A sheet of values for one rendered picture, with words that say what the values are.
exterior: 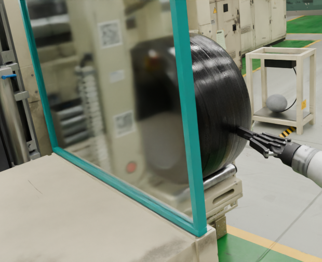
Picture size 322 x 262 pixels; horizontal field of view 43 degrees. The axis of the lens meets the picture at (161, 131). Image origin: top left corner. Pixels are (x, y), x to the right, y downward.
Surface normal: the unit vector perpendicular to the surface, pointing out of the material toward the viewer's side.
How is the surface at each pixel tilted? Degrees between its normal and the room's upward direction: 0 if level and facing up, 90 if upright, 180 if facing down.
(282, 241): 0
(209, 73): 52
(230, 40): 90
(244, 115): 89
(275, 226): 0
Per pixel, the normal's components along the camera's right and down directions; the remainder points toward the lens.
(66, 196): -0.12, -0.93
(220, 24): 0.74, 0.15
